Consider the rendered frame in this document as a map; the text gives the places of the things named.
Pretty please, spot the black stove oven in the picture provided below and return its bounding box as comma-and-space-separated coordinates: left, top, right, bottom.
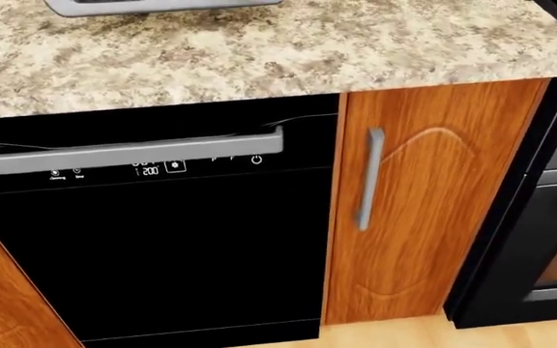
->
442, 0, 557, 331

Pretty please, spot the grey dishwasher handle bar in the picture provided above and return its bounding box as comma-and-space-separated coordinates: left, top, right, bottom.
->
0, 126, 284, 176

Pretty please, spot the black dishwasher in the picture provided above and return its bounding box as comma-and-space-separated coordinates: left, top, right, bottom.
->
0, 92, 341, 348

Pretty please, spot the plain wooden cabinet door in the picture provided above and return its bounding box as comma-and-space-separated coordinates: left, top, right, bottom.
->
0, 203, 86, 348

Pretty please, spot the wooden cabinet door with arch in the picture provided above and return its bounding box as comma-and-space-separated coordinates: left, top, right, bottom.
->
320, 78, 551, 327

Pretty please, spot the grey cabinet door handle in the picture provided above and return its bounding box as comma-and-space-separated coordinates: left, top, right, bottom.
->
358, 127, 386, 232

